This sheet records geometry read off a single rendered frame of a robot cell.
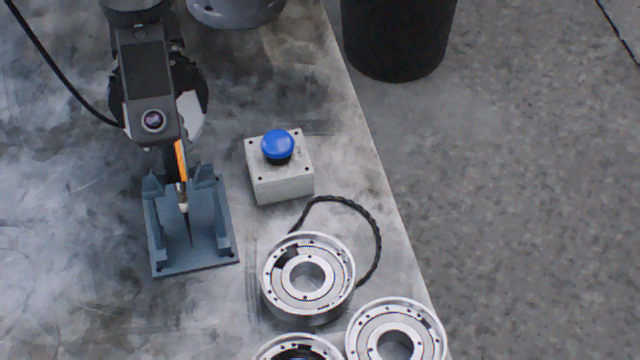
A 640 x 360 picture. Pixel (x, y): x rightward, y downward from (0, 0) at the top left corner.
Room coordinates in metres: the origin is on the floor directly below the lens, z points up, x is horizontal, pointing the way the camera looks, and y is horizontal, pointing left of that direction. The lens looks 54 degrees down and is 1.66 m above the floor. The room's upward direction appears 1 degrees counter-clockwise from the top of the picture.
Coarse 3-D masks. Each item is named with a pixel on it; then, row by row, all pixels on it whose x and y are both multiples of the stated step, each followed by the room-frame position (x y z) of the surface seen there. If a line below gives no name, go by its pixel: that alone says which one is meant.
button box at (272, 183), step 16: (256, 144) 0.66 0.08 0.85; (304, 144) 0.65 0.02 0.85; (256, 160) 0.63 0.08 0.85; (272, 160) 0.63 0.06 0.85; (288, 160) 0.63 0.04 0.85; (304, 160) 0.63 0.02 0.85; (256, 176) 0.61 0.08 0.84; (272, 176) 0.61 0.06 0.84; (288, 176) 0.61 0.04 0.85; (304, 176) 0.61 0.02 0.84; (256, 192) 0.60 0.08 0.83; (272, 192) 0.60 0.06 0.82; (288, 192) 0.61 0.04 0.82; (304, 192) 0.61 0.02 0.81
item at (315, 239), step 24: (288, 240) 0.53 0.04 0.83; (312, 240) 0.53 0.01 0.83; (336, 240) 0.52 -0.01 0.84; (264, 264) 0.49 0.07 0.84; (288, 264) 0.50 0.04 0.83; (312, 264) 0.50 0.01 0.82; (264, 288) 0.46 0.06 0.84; (288, 288) 0.47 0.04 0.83; (288, 312) 0.43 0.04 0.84; (312, 312) 0.43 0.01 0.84; (336, 312) 0.44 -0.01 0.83
